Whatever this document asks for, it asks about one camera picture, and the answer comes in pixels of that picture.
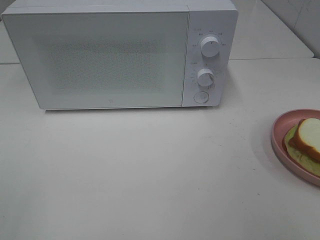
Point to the round door release button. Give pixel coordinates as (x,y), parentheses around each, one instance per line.
(201,97)

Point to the pink round plate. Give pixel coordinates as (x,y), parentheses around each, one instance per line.
(279,129)

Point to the sandwich with lettuce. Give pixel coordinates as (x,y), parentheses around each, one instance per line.
(302,143)

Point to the white microwave door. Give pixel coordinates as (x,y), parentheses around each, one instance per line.
(102,60)

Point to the lower white microwave knob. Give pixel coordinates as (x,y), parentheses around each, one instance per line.
(205,77)

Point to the white microwave knob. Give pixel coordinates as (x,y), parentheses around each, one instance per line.
(210,46)
(205,77)

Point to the upper white microwave knob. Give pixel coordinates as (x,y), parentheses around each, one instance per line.
(210,46)

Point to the white microwave oven body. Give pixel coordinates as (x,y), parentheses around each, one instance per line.
(205,17)

